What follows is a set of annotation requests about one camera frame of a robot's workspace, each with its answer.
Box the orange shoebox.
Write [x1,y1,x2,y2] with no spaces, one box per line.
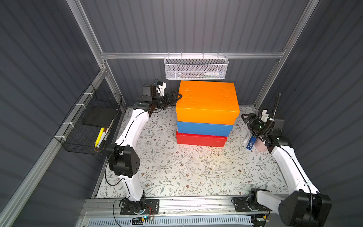
[176,80,240,125]

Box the blue shoebox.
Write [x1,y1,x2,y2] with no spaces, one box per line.
[177,122,233,137]

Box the red shoebox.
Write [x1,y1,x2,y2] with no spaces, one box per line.
[176,131,228,147]

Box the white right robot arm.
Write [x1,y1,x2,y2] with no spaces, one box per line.
[241,113,332,227]

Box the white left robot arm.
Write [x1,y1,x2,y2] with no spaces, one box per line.
[107,80,182,214]

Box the pink pen cup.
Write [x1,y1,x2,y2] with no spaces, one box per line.
[254,139,268,152]

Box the blue stapler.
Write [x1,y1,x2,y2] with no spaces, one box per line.
[246,136,257,150]

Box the white marker in mesh basket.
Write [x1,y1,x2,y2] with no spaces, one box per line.
[203,72,225,79]

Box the black notebook in basket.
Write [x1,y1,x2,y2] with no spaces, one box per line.
[82,106,119,128]

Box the yellow highlighter marker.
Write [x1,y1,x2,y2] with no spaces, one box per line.
[95,128,105,147]

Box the floral patterned table mat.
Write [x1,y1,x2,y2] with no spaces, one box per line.
[96,105,291,198]

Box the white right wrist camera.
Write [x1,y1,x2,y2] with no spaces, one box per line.
[261,109,269,123]

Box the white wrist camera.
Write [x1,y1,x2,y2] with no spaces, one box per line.
[156,81,166,97]
[261,109,269,123]

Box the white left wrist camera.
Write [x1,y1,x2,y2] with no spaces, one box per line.
[156,81,166,97]

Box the white wire mesh basket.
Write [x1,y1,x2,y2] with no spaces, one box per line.
[164,55,229,80]

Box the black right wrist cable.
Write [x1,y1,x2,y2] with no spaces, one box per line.
[256,93,281,134]

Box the black wire wall basket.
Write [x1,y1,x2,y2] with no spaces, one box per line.
[55,86,123,156]

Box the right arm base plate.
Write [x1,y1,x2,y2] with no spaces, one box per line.
[231,196,271,212]

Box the white perforated cable duct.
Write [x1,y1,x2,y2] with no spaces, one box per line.
[82,215,253,227]

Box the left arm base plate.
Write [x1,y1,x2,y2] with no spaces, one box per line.
[120,199,160,215]

